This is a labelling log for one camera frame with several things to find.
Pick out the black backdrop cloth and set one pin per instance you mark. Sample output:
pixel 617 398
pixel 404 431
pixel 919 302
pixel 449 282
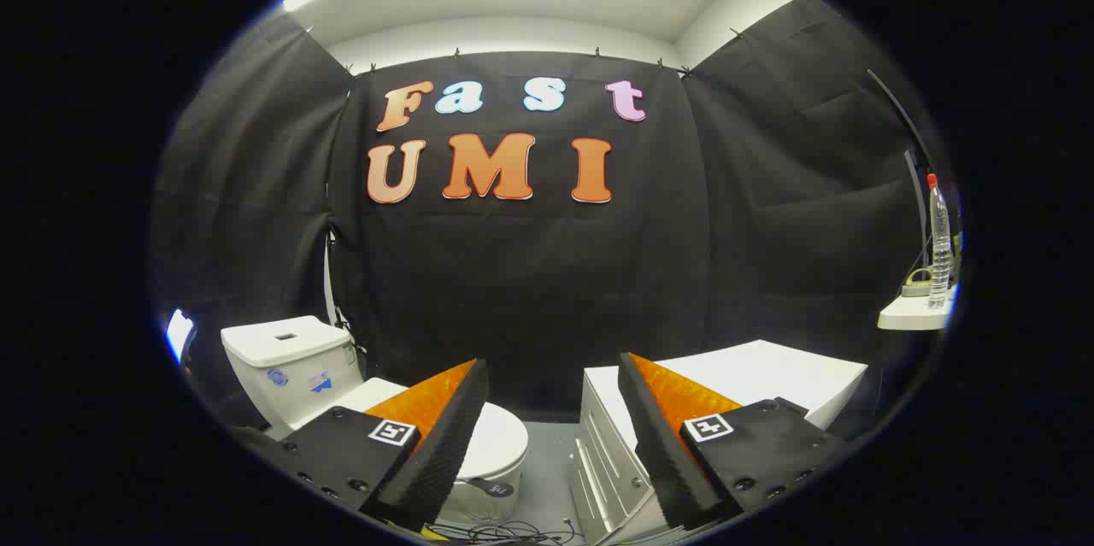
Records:
pixel 530 272

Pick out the white pipe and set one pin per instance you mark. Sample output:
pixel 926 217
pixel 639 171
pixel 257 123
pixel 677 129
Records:
pixel 329 281

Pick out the white toilet with tank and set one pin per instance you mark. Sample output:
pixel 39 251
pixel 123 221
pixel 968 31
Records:
pixel 291 358

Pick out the white shelf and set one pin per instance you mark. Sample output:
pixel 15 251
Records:
pixel 910 315

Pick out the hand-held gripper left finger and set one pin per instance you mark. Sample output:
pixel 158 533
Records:
pixel 444 443

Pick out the white toilet lid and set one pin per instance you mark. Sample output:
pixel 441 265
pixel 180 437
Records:
pixel 500 443

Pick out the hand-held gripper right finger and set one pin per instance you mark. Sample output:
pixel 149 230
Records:
pixel 654 435

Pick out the white drawer cabinet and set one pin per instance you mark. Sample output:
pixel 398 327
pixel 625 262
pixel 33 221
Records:
pixel 769 375

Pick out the clear water bottle red cap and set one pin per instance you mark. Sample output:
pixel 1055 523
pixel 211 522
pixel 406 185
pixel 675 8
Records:
pixel 939 247

